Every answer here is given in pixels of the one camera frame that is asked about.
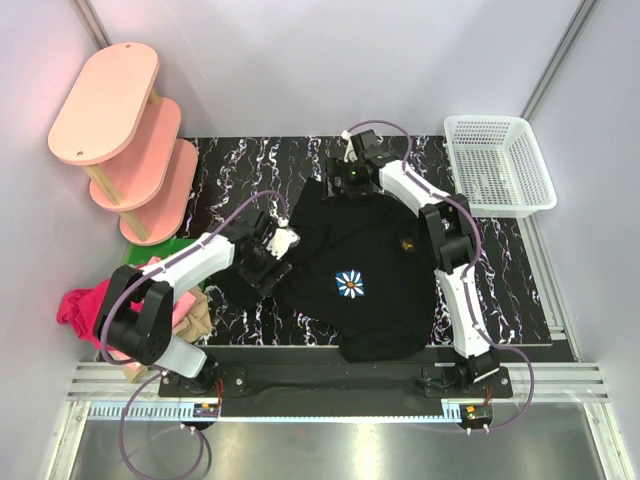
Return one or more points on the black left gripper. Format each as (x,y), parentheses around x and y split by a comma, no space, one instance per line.
(264,281)

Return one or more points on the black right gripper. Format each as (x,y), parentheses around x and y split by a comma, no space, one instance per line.
(335,167)

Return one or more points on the black t shirt flower print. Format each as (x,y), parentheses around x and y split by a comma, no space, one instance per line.
(363,267)

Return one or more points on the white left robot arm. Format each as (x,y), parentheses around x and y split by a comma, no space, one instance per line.
(135,319)

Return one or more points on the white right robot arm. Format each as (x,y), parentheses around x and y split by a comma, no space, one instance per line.
(455,243)

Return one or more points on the beige t shirt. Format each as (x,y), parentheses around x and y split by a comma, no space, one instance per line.
(197,322)

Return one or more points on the light pink t shirt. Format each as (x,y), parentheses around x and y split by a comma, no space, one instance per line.
(179,311)

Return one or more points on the green plastic folder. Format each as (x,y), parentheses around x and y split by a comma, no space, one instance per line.
(140,255)

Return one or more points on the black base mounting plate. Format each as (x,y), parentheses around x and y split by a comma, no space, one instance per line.
(305,382)

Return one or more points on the white plastic basket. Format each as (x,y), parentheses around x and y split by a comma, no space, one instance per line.
(498,166)

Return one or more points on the pink three-tier shelf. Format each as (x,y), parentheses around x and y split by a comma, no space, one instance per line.
(125,137)

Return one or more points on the magenta red t shirt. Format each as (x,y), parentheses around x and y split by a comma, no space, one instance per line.
(79,308)

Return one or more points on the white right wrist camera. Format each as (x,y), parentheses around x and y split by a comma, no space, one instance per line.
(350,155)

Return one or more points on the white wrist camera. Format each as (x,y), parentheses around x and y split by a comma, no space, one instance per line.
(350,155)
(283,239)

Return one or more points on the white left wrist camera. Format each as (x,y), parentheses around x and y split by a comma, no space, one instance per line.
(283,239)

